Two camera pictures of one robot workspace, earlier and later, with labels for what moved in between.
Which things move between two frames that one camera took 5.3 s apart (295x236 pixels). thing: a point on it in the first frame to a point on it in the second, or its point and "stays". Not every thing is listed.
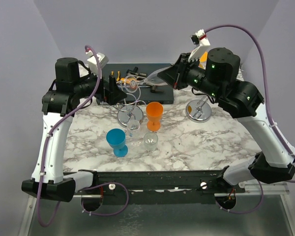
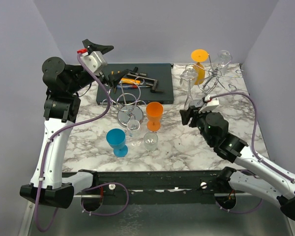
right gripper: x=174 y=75 to x=187 y=114
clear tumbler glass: x=150 y=140 stays
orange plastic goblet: x=154 y=112 stays
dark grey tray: x=140 y=83 stays
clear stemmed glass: x=132 y=128 stays
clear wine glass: x=132 y=83 to x=188 y=78
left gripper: x=113 y=94 to x=101 y=48
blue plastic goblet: x=116 y=138 stays
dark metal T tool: x=135 y=72 stays
